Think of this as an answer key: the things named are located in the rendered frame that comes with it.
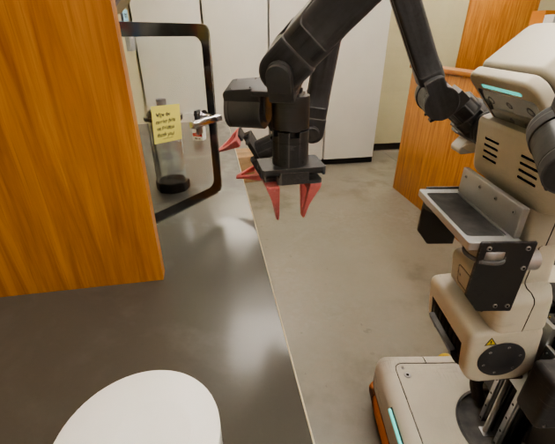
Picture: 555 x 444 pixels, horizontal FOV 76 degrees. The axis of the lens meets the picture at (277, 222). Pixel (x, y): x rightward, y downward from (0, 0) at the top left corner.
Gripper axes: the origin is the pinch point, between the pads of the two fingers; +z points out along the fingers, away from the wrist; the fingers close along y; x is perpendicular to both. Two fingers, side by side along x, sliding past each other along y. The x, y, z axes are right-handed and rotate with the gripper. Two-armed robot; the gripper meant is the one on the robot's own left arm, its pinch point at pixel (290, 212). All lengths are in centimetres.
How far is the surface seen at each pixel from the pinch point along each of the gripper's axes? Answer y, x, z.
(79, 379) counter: 33.8, 15.1, 15.4
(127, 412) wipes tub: 21.5, 32.7, 0.7
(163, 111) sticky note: 21.4, -25.3, -13.6
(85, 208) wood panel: 34.6, -6.3, -1.4
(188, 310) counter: 19.2, 3.7, 15.5
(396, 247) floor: -113, -143, 110
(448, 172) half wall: -163, -171, 66
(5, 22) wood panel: 37.5, -6.2, -29.2
